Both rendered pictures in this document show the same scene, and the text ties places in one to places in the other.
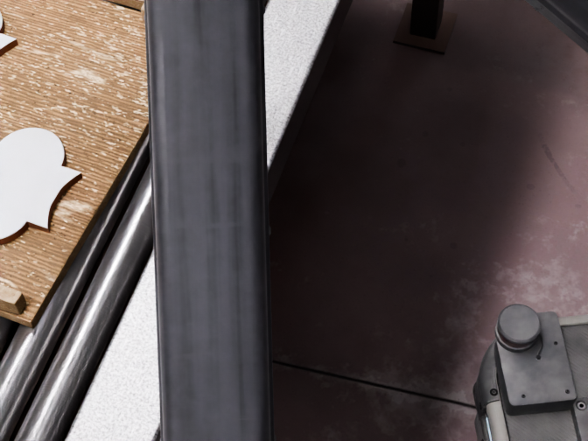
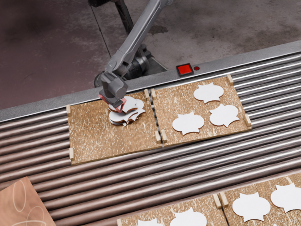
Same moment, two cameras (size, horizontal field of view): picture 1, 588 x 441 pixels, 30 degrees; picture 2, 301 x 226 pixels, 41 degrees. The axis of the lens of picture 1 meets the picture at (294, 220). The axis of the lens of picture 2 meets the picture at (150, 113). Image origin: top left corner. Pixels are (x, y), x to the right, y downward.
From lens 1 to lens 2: 2.11 m
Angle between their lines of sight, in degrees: 62
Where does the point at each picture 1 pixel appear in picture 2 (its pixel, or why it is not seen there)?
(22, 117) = (193, 103)
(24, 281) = (223, 81)
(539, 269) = not seen: hidden behind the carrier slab
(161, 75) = not seen: outside the picture
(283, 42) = (141, 82)
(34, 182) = (205, 89)
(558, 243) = not seen: hidden behind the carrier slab
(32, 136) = (196, 96)
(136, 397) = (226, 61)
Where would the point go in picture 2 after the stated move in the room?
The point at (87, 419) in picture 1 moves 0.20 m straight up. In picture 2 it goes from (235, 64) to (238, 34)
